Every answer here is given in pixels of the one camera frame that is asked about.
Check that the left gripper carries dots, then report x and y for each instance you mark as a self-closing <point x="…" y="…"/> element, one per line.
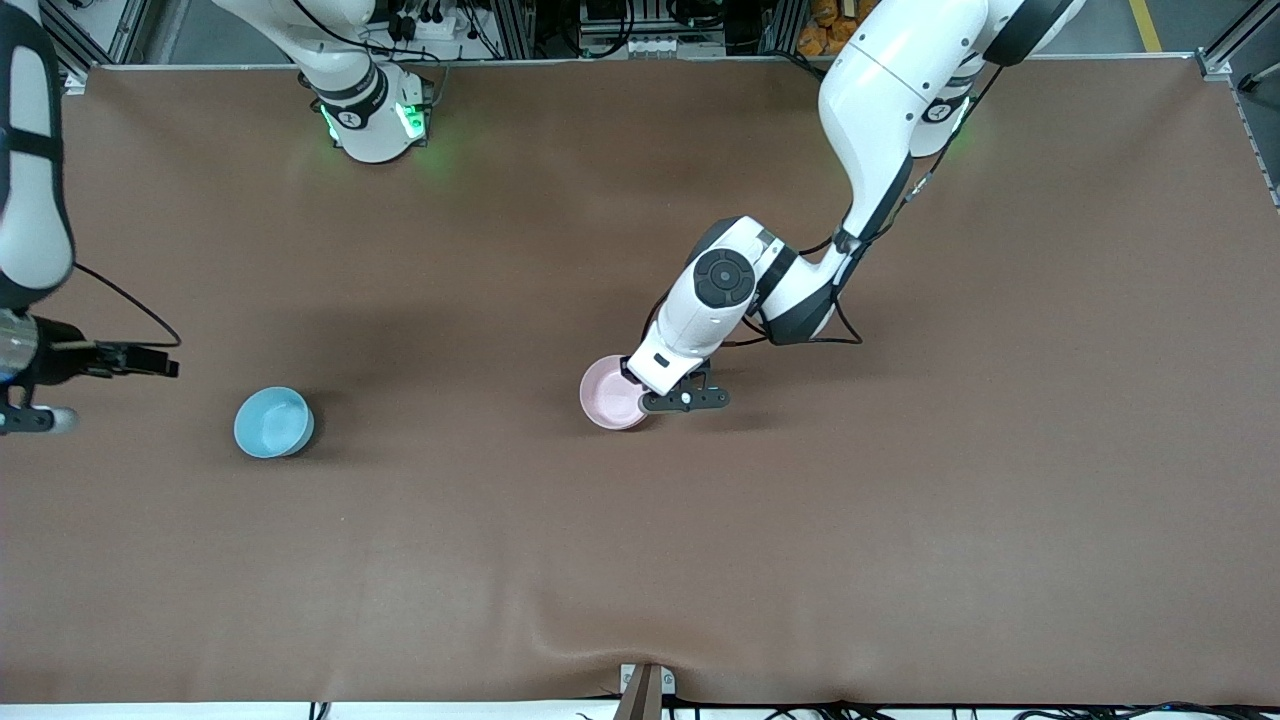
<point x="626" y="371"/>

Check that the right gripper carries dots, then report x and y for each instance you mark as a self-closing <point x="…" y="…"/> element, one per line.
<point x="62" y="362"/>

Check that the pink bowl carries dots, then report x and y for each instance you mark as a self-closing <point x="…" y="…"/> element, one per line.
<point x="605" y="395"/>

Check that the blue bowl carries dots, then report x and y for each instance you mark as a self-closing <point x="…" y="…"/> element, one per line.
<point x="274" y="422"/>

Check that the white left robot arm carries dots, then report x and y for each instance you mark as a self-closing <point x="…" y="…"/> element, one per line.
<point x="880" y="80"/>

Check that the brown table cloth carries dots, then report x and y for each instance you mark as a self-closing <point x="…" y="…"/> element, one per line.
<point x="640" y="550"/>

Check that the white socket bar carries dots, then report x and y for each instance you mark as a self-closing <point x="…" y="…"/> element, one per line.
<point x="655" y="46"/>

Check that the pile of orange items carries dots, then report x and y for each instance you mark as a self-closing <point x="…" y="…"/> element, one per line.
<point x="815" y="35"/>

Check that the white power strip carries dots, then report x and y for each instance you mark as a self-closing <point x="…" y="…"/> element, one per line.
<point x="440" y="25"/>

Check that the grey metal bracket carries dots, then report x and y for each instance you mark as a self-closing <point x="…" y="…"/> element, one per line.
<point x="668" y="683"/>

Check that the aluminium frame post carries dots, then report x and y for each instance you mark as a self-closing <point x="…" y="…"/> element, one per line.
<point x="1225" y="45"/>
<point x="515" y="30"/>
<point x="72" y="58"/>
<point x="785" y="25"/>

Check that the brown camera pole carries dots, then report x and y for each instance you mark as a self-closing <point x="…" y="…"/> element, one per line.
<point x="640" y="700"/>

